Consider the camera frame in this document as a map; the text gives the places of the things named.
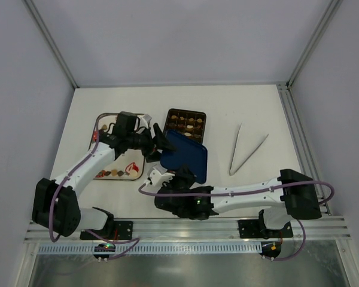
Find white strawberry print tray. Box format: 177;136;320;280
89;112;145;181

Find right aluminium frame post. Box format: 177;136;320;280
286;0;343;89

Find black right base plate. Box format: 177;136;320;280
238;219;294;239

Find silver metal tongs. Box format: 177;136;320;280
228;122;269;176

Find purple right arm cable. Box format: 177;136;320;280
137;179;336;262

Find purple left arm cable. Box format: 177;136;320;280
48;121;141;261

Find aluminium mounting rail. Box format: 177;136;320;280
23;215;352;242

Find left controller board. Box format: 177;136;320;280
93;243;116;262

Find right controller board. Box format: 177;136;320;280
259;242;282;261

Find left aluminium frame post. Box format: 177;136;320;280
22;0;79;89

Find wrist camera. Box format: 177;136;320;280
136;114;152;129
144;166;174;187

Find controller board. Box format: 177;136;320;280
93;243;116;262
259;242;282;261

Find navy blue tin lid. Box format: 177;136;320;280
160;130;208;184

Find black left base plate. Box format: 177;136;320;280
92;220;133;240

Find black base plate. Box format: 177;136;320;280
238;219;294;239
92;220;133;240

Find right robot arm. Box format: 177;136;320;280
150;166;322;237

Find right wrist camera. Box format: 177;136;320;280
144;166;174;187

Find slotted grey cable duct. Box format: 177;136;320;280
38;242;261;255

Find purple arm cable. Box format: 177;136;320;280
48;121;141;261
137;179;336;262

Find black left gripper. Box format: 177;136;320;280
126;123;176;163

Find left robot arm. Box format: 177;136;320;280
32;111;175;242

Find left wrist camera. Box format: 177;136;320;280
136;114;152;129

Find aluminium frame post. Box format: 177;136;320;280
22;0;79;89
286;0;343;89

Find navy blue chocolate tin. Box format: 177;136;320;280
163;108;206;144

